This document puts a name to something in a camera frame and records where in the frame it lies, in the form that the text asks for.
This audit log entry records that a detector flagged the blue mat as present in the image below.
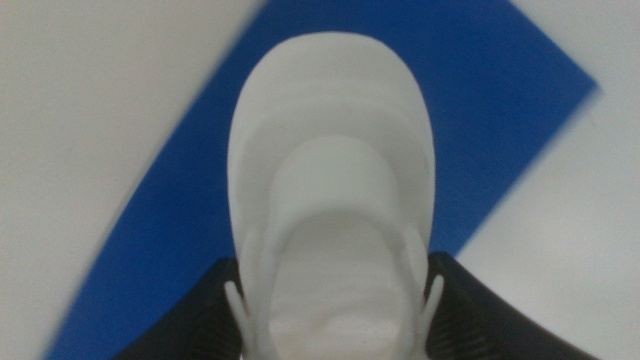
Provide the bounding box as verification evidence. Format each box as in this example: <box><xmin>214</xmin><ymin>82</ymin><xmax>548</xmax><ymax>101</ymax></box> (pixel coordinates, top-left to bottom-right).
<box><xmin>43</xmin><ymin>0</ymin><xmax>600</xmax><ymax>360</ymax></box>

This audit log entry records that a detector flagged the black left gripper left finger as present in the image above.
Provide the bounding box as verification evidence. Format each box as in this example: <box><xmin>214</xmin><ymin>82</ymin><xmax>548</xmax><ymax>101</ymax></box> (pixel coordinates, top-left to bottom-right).
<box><xmin>112</xmin><ymin>256</ymin><xmax>247</xmax><ymax>360</ymax></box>

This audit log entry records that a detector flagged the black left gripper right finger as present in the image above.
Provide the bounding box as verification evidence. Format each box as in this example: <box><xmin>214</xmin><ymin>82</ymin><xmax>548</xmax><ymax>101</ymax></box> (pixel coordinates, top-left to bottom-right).
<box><xmin>423</xmin><ymin>251</ymin><xmax>601</xmax><ymax>360</ymax></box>

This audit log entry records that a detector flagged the white sandal shoe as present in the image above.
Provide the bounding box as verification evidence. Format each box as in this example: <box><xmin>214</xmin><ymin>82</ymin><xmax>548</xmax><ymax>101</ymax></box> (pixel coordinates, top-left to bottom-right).
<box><xmin>223</xmin><ymin>31</ymin><xmax>445</xmax><ymax>360</ymax></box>

